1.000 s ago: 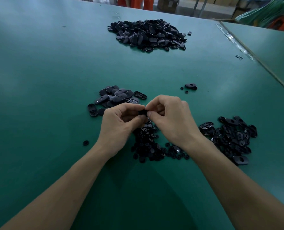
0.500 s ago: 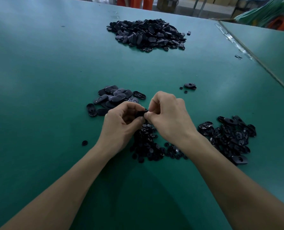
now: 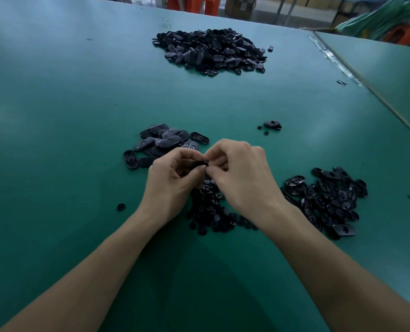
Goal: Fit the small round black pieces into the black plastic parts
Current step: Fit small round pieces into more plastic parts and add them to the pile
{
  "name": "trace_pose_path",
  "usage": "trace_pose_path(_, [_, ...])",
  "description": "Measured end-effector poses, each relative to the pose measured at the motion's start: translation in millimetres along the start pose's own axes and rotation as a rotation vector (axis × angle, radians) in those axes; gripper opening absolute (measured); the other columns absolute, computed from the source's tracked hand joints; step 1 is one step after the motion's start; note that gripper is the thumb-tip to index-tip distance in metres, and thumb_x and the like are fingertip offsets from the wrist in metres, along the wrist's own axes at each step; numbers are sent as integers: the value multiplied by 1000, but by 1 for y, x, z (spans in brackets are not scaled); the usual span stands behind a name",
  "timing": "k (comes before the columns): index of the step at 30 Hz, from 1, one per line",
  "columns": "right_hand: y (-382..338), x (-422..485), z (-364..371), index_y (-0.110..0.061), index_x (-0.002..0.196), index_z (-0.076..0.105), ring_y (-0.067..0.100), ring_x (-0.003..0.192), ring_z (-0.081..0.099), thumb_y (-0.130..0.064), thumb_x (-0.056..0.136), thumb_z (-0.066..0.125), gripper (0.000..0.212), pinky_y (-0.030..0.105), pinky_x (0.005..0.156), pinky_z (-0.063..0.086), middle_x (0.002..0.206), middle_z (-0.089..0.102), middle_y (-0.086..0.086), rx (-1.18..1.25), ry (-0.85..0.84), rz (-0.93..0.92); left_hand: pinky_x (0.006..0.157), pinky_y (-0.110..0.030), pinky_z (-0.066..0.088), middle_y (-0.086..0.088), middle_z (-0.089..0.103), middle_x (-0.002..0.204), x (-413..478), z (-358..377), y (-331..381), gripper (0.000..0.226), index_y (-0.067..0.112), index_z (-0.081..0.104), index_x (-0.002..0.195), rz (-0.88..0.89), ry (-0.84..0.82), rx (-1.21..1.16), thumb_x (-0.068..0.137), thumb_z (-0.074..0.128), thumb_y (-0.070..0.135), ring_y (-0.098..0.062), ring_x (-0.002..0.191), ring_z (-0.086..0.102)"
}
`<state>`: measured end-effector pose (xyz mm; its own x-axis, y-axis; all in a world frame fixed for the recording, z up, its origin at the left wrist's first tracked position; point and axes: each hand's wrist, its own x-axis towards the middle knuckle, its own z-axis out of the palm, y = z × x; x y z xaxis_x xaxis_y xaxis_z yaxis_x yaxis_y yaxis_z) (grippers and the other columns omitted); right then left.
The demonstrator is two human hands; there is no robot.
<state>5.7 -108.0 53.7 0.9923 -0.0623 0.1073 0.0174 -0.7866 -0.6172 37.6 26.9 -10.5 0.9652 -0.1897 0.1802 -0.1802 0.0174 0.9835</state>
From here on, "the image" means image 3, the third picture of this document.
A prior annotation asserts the person's right hand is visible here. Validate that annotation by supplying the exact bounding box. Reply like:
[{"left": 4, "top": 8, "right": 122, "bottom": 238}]
[{"left": 204, "top": 139, "right": 289, "bottom": 229}]

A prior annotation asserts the person's left hand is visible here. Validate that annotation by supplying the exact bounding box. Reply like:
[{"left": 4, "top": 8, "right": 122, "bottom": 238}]
[{"left": 137, "top": 147, "right": 209, "bottom": 229}]

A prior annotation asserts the pile of small black buttons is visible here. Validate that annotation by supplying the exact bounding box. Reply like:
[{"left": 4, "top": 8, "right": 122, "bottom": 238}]
[{"left": 187, "top": 179, "right": 258, "bottom": 236}]

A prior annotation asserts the pile of black oval shells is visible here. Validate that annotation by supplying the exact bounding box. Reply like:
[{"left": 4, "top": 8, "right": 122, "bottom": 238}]
[{"left": 263, "top": 120, "right": 369, "bottom": 241}]

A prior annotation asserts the person's left forearm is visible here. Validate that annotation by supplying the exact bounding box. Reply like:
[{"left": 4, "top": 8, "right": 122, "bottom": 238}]
[{"left": 0, "top": 207, "right": 161, "bottom": 332}]

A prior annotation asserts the person's right forearm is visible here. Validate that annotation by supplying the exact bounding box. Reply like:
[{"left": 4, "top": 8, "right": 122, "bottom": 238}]
[{"left": 264, "top": 204, "right": 410, "bottom": 332}]

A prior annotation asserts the small open cardboard box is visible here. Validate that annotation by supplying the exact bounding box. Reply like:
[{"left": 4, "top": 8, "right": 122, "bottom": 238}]
[{"left": 225, "top": 0, "right": 256, "bottom": 20}]

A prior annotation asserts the green striped bag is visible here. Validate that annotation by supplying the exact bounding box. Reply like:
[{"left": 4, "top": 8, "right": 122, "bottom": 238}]
[{"left": 336, "top": 0, "right": 410, "bottom": 37}]

